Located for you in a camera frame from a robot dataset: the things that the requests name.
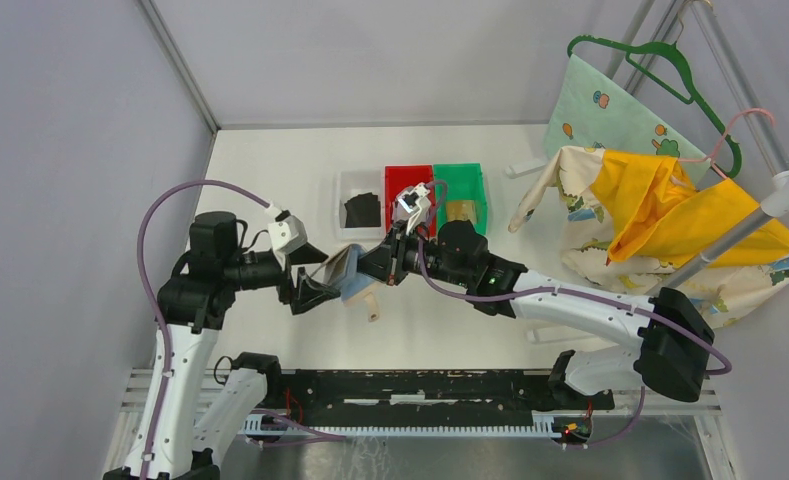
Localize clear plastic box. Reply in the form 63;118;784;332
504;158;548;179

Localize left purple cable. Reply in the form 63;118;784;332
135;178;348;480

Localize green patterned cloth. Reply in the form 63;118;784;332
543;55;708;182

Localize white cable tray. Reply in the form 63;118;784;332
244;411;558;440

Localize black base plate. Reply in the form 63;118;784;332
259;369;615;428

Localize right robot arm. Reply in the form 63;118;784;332
357;221;714;408

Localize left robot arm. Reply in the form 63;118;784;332
104;211;339;479

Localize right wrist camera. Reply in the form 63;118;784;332
390;181;437;234

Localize pink clothes hanger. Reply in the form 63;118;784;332
680;107;777;183

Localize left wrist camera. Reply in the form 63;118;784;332
267;210;308;267

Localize white plastic bin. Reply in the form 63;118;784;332
333;169;386;242

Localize beige card holder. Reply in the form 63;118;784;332
312;243;381;322

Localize dinosaur print cloth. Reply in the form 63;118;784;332
508;146;789;328

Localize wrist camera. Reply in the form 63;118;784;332
390;181;437;234
267;210;308;267

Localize black cards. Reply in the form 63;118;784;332
344;192;382;229

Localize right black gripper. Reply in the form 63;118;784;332
349;220;471;288

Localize metal rack pole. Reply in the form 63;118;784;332
647;170;789;296

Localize yellow cloth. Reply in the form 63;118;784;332
590;150;759;267

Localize gold card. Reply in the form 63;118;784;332
444;200;478;225

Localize green plastic bin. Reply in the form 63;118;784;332
432;163;490;235

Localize green clothes hanger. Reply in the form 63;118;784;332
566;35;743;178

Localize red plastic bin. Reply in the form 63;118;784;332
383;164;434;231

